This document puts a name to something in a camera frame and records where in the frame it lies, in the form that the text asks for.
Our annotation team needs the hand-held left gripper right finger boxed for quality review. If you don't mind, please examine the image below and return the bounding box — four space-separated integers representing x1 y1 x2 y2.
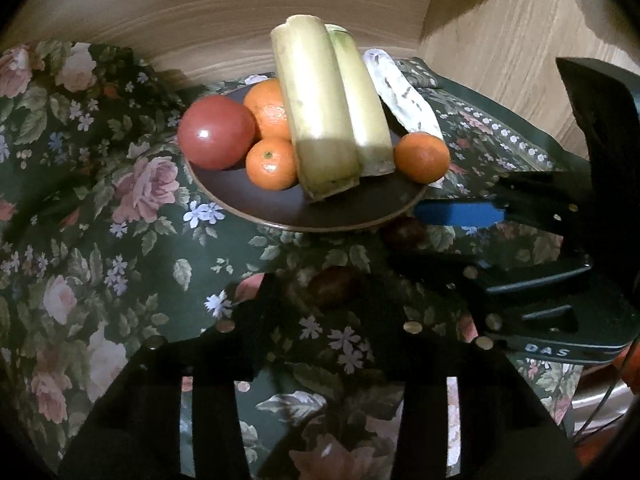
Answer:
395 310 583 480

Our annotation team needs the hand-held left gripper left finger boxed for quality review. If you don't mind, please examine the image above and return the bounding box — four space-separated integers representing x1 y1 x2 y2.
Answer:
57 275 281 480

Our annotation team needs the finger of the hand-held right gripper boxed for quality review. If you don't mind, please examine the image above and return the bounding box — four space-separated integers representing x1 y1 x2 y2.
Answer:
414 171 592 234
387 251 597 297

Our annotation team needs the orange with sticker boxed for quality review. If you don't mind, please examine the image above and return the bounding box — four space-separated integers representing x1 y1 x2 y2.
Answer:
394 131 452 184

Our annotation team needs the pale fruit peel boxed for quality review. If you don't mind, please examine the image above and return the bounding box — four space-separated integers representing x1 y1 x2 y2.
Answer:
362 49 446 142

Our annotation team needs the dark purple round plate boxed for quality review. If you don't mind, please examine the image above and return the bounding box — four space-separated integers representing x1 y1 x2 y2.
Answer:
182 82 431 233

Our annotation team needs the yellow-green banana back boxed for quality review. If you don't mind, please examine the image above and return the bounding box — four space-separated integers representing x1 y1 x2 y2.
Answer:
325 24 396 177

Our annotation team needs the yellow-green banana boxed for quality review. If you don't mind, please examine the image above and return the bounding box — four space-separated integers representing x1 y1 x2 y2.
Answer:
270 14 362 204
325 24 396 177

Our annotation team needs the yellow-green banana front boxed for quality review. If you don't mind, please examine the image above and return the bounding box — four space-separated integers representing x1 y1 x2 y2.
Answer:
270 14 362 204

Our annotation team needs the small mandarin orange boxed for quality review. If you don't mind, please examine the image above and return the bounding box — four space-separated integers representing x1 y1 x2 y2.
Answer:
245 137 300 191

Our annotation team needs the red apple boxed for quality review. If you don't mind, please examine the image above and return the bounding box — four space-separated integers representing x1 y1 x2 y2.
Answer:
178 95 256 171

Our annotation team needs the large orange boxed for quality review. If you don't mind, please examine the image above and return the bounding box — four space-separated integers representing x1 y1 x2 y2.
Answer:
243 78 293 142

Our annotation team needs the brown date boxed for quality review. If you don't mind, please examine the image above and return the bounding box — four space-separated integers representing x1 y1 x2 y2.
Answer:
307 266 363 308
382 217 428 251

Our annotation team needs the dark green floral cloth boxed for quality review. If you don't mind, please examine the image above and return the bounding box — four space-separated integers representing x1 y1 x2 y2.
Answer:
0 40 621 480

